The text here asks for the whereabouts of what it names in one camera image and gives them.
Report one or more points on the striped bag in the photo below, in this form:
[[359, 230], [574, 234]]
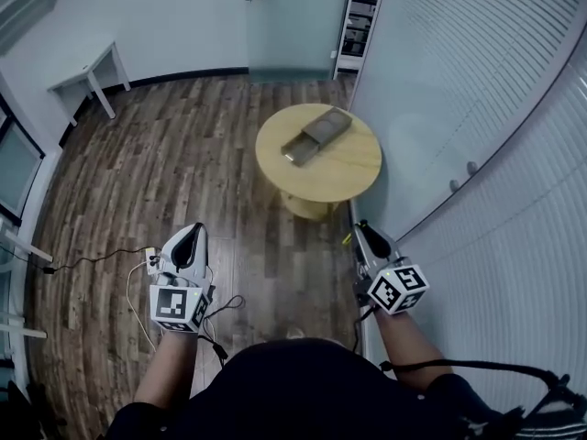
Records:
[[559, 420]]

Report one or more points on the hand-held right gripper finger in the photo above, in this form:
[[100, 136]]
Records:
[[379, 242], [365, 250]]

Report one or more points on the person's black clothing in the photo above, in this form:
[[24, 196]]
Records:
[[298, 397]]

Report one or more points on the round wooden table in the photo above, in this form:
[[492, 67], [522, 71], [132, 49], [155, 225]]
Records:
[[330, 172]]

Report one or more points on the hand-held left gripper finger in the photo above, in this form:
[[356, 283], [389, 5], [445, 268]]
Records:
[[170, 248], [203, 257]]

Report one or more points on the person's right forearm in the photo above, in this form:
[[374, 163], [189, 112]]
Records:
[[408, 342]]

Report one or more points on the white desk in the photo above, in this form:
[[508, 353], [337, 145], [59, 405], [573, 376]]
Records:
[[91, 71]]

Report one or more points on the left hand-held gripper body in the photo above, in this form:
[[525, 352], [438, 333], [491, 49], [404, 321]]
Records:
[[172, 303]]

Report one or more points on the brown drawer box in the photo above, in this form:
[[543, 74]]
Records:
[[316, 133]]

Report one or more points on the person's left forearm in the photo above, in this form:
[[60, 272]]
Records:
[[167, 365]]

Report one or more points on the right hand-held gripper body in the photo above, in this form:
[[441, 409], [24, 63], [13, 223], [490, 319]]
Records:
[[396, 289]]

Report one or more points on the metal glass wall fitting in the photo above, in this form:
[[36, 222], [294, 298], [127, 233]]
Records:
[[472, 168], [454, 185]]

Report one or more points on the person's shoe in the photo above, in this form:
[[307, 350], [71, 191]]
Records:
[[295, 333]]

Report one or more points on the white power strip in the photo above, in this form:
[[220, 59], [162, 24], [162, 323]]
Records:
[[153, 264]]

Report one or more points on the white furniture frame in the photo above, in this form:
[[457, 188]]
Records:
[[18, 250]]

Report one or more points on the frosted glass door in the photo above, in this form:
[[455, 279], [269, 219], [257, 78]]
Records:
[[293, 30]]

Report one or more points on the white shelf unit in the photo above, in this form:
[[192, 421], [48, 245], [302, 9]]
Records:
[[360, 21]]

